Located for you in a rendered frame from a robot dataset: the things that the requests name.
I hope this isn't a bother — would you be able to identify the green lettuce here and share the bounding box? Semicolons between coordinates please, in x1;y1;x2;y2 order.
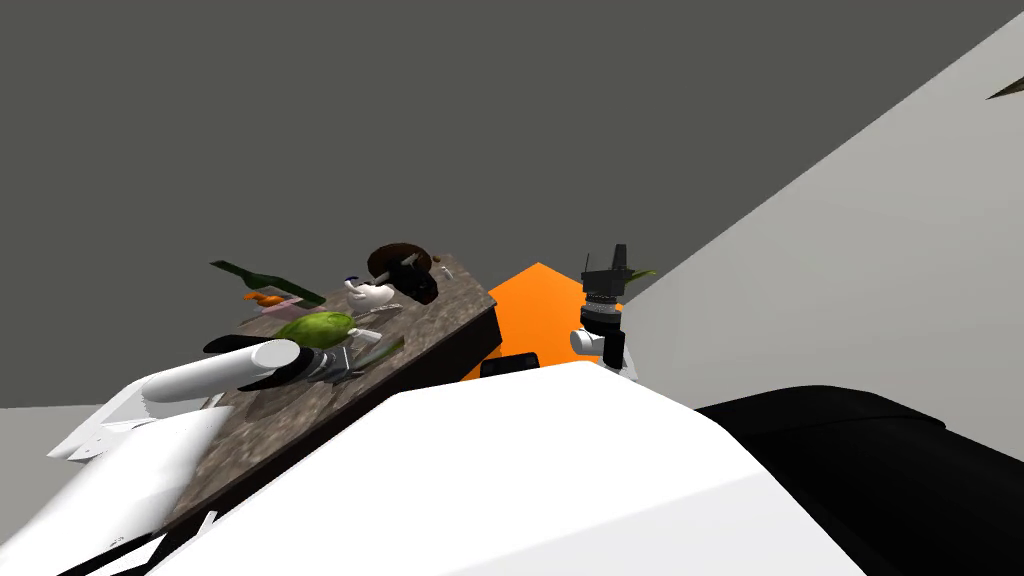
271;311;355;350

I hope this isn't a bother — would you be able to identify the pink clear plate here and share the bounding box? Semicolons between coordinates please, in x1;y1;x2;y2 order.
238;295;307;323

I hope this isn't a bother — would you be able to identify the black rounded object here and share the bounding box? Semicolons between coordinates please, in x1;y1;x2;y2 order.
387;255;441;306

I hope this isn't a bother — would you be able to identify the brown bowl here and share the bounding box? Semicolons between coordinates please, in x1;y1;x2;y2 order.
365;242;434;283

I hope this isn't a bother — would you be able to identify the orange block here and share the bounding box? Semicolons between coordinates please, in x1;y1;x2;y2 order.
462;261;625;382

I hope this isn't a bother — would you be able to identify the brown stone table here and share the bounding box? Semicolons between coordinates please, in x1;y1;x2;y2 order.
155;254;503;553

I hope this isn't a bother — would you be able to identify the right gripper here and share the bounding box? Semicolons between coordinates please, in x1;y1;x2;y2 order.
580;243;634;298

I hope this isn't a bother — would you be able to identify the white teapot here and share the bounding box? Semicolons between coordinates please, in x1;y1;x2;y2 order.
343;275;398;314

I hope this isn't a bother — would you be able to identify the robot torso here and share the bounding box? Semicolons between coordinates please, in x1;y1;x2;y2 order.
150;350;870;576

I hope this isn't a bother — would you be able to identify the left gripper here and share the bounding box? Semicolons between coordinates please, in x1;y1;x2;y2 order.
318;327;407;387

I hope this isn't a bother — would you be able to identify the dark green bottle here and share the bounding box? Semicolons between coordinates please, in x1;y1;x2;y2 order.
208;259;329;308

